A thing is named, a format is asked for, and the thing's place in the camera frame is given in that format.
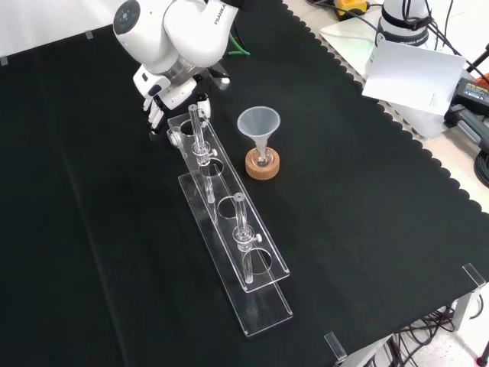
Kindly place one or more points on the black cloth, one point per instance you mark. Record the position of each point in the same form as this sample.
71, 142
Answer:
114, 229

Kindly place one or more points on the white table leg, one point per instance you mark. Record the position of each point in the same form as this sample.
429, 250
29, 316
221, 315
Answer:
463, 309

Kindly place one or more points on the white paper card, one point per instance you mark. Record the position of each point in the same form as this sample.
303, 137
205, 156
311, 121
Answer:
412, 76

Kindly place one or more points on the clear round-bottom flask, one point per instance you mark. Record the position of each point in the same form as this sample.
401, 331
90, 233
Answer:
263, 158

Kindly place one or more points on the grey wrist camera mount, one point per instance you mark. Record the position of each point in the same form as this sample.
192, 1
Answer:
221, 78

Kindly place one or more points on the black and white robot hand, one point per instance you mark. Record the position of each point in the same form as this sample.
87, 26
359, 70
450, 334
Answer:
168, 89

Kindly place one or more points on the clear acrylic funnel stand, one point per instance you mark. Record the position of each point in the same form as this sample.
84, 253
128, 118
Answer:
229, 214

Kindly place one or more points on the translucent plastic funnel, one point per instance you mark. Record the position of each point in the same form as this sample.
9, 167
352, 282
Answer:
259, 124

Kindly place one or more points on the clear glass weighing funnel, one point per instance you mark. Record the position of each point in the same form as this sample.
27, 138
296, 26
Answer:
176, 137

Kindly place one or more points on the yellow stop button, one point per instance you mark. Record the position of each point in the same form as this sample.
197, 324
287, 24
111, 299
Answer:
351, 7

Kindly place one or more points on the clear tape strip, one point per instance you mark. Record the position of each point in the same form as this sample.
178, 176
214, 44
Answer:
89, 34
3, 61

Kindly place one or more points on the pale board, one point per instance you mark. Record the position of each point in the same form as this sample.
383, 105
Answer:
344, 34

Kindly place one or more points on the black power adapter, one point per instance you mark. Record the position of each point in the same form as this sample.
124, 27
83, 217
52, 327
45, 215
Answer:
471, 93

